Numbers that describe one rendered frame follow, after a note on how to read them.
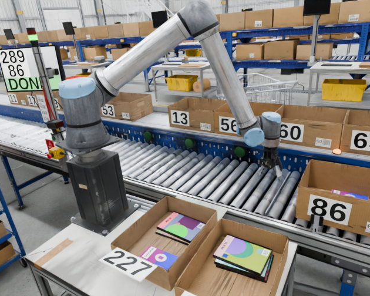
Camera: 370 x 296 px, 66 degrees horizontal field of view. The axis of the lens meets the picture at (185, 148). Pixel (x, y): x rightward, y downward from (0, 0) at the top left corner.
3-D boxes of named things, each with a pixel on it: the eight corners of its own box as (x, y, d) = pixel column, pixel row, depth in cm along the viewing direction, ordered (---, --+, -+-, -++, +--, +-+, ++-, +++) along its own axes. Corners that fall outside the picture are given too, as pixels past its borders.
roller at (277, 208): (272, 217, 133) (276, 226, 134) (299, 168, 172) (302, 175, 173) (263, 217, 136) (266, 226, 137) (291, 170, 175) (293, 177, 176)
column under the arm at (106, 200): (105, 236, 131) (90, 173, 117) (68, 221, 144) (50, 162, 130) (141, 206, 151) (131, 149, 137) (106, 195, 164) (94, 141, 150)
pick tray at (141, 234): (113, 263, 116) (108, 244, 112) (168, 211, 145) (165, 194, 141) (170, 292, 101) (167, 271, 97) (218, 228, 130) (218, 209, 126)
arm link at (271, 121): (258, 111, 146) (278, 110, 145) (258, 134, 151) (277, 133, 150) (262, 117, 137) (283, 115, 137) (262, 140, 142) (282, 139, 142)
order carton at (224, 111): (214, 134, 202) (212, 111, 195) (231, 121, 224) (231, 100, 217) (269, 142, 181) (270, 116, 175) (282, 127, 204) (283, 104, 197)
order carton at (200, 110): (168, 127, 222) (166, 106, 215) (188, 116, 244) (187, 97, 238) (214, 134, 202) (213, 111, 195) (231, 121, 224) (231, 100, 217)
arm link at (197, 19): (205, -13, 105) (271, 142, 127) (204, -8, 116) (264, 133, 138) (177, 3, 107) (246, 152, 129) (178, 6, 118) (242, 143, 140)
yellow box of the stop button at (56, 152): (49, 159, 204) (46, 150, 201) (59, 154, 210) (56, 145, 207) (61, 162, 196) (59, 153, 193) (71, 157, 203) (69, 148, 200)
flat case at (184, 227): (191, 244, 119) (190, 241, 119) (156, 229, 130) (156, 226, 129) (208, 225, 129) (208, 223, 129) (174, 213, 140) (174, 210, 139)
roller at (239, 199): (228, 215, 147) (225, 206, 146) (262, 171, 186) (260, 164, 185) (237, 215, 144) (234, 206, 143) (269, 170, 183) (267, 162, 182)
